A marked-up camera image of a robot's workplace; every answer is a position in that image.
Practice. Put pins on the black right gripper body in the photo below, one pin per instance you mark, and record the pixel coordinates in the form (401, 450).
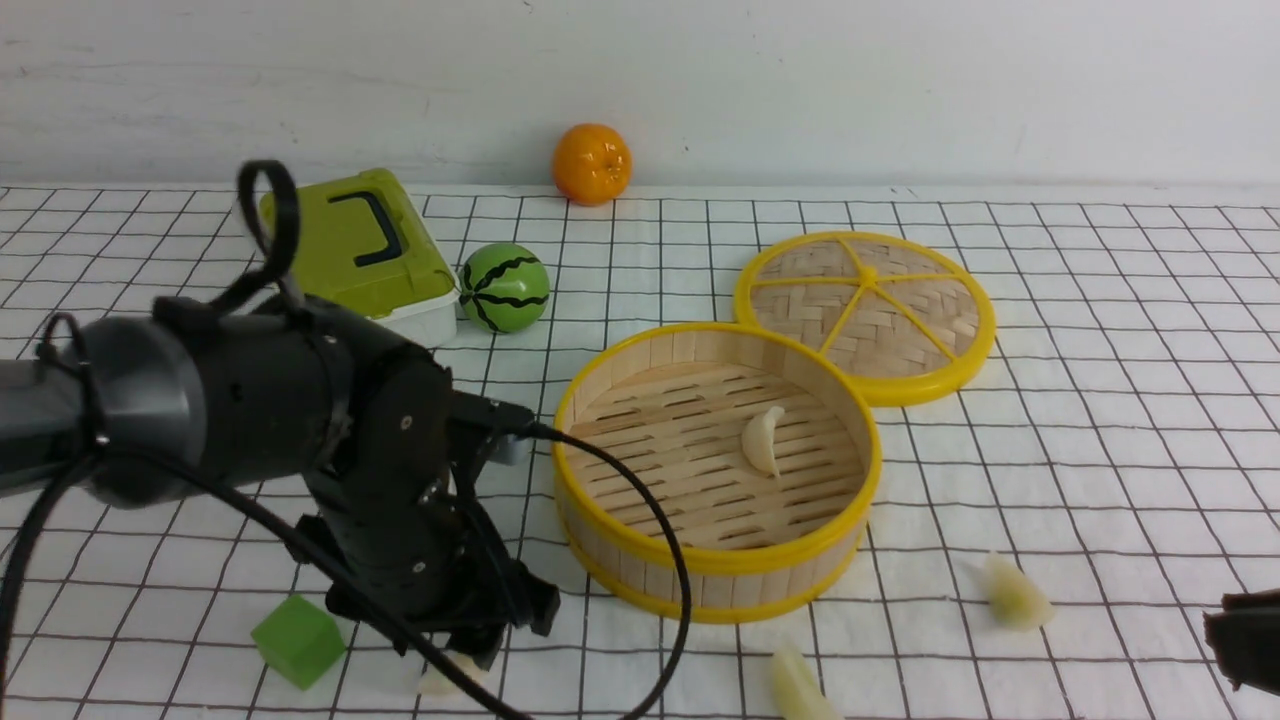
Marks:
(1244, 639)

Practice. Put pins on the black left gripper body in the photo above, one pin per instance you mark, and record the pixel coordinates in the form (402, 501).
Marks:
(406, 523)

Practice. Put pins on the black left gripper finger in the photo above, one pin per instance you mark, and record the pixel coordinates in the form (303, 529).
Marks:
(479, 644)

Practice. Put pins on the white dumpling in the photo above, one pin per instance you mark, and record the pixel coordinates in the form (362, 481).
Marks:
(757, 441)
(795, 689)
(435, 684)
(1013, 598)

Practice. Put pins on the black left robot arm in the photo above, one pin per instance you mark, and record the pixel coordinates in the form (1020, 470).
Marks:
(252, 398)

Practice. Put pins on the bamboo steamer tray yellow rim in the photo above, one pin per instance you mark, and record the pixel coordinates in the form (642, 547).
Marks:
(671, 404)

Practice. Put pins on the woven bamboo steamer lid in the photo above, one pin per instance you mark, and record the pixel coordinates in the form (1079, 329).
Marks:
(904, 323)

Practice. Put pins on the green foam cube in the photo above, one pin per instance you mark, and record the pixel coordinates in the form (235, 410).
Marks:
(299, 641)

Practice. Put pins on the white grid tablecloth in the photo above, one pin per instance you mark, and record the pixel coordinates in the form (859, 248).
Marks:
(1120, 445)

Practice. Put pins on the toy watermelon ball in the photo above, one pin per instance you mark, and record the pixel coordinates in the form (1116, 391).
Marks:
(504, 288)

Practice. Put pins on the green lidded white box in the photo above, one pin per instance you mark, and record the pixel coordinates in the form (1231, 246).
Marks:
(364, 245)

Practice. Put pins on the orange toy fruit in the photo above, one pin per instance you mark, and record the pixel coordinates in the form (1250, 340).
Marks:
(592, 164)

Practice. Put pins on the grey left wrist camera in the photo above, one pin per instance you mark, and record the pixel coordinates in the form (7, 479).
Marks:
(480, 429)

